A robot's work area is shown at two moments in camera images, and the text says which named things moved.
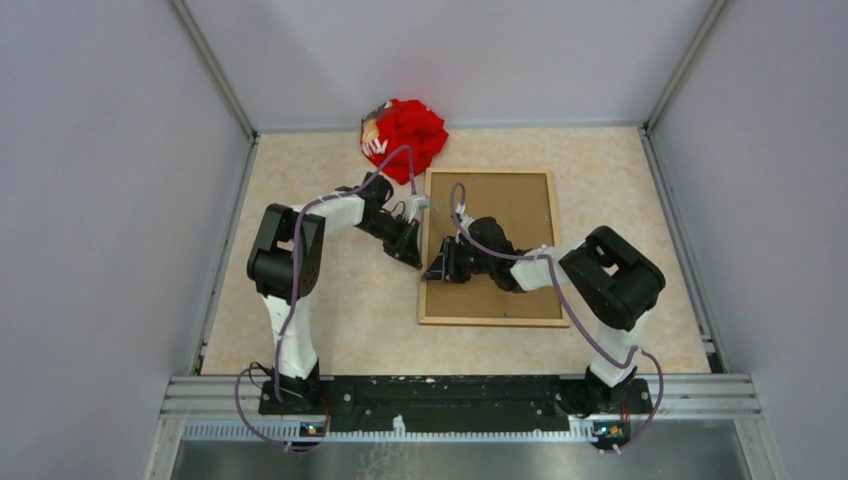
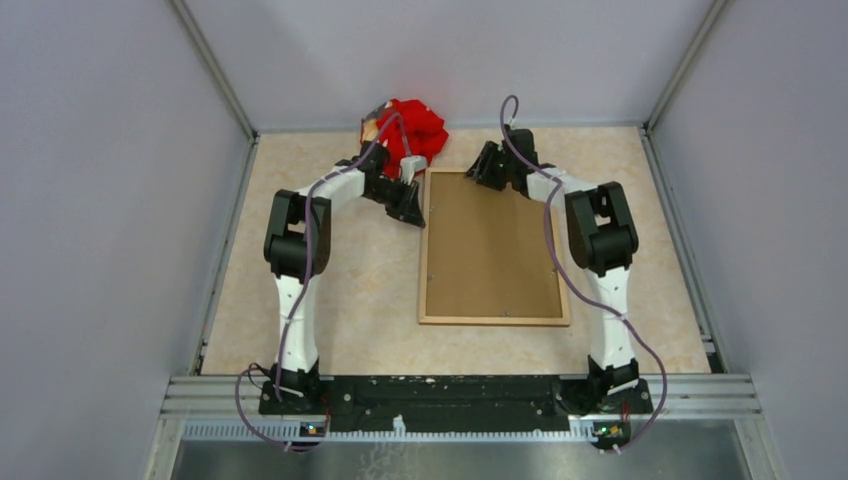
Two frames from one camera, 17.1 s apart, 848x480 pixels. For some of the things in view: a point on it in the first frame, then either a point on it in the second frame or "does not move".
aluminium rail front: [705, 407] does not move
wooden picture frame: [524, 200] does not move
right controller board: [610, 432] does not move
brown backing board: [525, 203] does not move
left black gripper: [408, 250] -> [408, 207]
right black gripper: [444, 268] -> [481, 171]
